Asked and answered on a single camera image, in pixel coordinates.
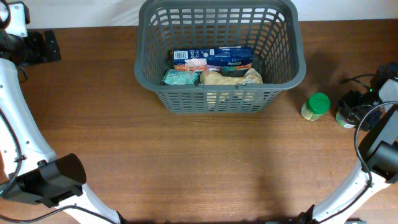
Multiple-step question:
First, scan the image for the silver tin can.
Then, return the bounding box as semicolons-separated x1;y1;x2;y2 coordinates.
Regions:
335;105;356;128

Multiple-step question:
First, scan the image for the green lid jar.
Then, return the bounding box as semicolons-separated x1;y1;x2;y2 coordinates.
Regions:
301;93;331;121

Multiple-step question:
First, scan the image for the tan food pouch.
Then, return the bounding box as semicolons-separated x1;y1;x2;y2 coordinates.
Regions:
200;67;264;105

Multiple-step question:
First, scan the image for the grey plastic basket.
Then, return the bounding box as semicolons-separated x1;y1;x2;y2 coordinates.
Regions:
134;0;306;113

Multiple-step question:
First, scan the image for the blue carton box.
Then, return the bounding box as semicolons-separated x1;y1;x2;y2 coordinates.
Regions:
172;47;254;72

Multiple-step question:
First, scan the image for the teal snack packet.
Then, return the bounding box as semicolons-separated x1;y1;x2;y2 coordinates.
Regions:
162;69;200;85

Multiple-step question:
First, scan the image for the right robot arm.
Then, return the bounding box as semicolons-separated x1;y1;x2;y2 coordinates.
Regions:
291;62;397;223

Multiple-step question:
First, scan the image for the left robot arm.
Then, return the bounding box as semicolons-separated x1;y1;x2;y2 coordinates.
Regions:
1;30;125;223

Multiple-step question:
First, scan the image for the left black cable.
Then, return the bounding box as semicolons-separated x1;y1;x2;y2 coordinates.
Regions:
0;0;125;224

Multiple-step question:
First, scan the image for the black cable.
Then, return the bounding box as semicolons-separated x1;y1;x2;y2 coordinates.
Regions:
0;0;125;224
317;73;398;224

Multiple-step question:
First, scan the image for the right black cable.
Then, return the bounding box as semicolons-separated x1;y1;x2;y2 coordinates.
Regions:
317;73;398;224

